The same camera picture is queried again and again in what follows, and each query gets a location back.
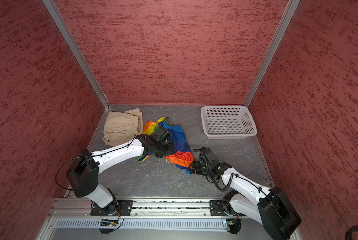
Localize colourful blue orange shorts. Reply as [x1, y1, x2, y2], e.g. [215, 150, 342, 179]
[142, 117, 194, 175]

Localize beige drawstring shorts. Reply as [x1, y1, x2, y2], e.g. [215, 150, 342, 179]
[102, 108, 143, 147]

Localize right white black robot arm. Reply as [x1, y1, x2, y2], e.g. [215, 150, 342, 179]
[190, 158, 302, 240]

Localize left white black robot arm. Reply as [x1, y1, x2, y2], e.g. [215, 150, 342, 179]
[66, 133, 176, 216]

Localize white perforated plastic basket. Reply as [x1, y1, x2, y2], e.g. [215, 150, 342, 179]
[201, 105, 258, 140]

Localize right small circuit board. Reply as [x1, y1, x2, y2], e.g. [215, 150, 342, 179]
[225, 219, 242, 229]

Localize small circuit board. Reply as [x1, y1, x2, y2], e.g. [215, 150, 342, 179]
[99, 219, 119, 228]
[225, 219, 242, 229]

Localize left small circuit board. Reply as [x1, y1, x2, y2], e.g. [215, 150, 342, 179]
[99, 219, 119, 228]

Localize left corner aluminium profile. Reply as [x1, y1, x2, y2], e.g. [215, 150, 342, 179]
[42, 0, 110, 111]

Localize corner aluminium profile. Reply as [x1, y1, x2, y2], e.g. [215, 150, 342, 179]
[42, 0, 110, 111]
[244, 0, 300, 108]

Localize right corner aluminium profile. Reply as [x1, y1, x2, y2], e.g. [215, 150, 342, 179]
[244, 0, 300, 108]

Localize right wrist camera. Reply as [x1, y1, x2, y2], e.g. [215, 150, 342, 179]
[199, 148, 219, 165]

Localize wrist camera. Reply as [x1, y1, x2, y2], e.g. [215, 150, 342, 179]
[199, 148, 219, 165]
[151, 126, 170, 144]

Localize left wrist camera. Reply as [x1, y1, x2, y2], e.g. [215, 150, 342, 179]
[151, 126, 170, 144]

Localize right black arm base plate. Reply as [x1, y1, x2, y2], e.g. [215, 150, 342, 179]
[210, 200, 237, 217]

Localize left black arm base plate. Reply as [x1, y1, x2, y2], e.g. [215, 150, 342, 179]
[90, 200, 133, 216]

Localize aluminium mounting rail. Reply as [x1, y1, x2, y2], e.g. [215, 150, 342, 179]
[47, 197, 224, 219]

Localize white slotted cable duct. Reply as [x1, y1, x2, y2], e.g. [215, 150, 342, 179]
[54, 218, 227, 232]

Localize black cable loop corner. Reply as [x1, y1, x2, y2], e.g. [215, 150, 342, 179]
[345, 224, 358, 240]

